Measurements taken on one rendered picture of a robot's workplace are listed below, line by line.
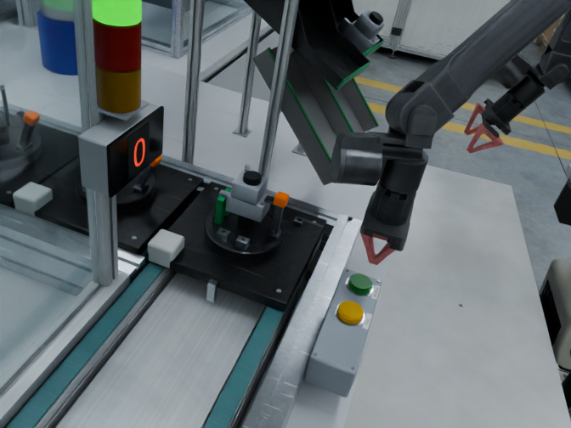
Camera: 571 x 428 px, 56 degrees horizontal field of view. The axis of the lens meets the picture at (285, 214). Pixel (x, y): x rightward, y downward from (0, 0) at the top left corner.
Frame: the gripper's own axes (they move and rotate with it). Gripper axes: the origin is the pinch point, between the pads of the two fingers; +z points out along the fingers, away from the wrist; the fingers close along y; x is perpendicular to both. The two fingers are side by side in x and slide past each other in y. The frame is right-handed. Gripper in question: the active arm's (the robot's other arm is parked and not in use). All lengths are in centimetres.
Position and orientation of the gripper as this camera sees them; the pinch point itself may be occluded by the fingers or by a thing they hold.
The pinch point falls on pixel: (374, 259)
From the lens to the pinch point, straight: 86.9
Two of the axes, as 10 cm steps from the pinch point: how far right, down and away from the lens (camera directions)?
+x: 9.4, 2.9, -1.7
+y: -3.0, 5.4, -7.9
